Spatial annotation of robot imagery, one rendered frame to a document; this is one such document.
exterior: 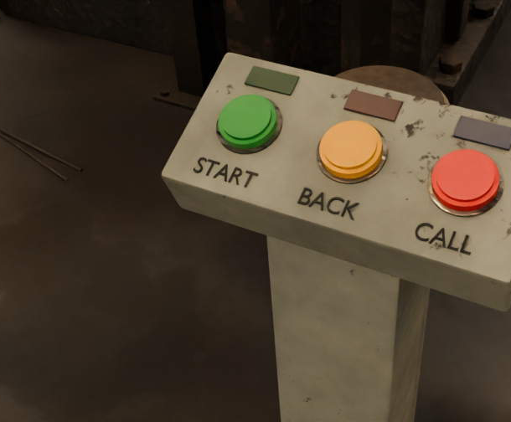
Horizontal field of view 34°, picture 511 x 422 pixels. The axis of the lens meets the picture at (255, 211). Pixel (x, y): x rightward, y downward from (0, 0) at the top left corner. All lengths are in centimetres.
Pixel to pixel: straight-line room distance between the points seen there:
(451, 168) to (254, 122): 13
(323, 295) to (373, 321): 4
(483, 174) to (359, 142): 8
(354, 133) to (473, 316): 73
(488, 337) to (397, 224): 71
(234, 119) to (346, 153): 8
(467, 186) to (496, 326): 73
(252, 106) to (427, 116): 12
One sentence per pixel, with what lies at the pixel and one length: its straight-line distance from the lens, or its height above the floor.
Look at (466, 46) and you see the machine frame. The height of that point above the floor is 7.
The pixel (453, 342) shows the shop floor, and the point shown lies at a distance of 121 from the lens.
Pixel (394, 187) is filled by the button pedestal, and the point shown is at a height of 59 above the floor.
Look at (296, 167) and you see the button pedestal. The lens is 55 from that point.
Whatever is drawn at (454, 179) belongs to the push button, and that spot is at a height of 61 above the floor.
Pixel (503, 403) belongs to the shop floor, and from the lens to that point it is 117.
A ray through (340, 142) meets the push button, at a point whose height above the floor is 61.
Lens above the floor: 96
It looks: 44 degrees down
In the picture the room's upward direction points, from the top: 5 degrees counter-clockwise
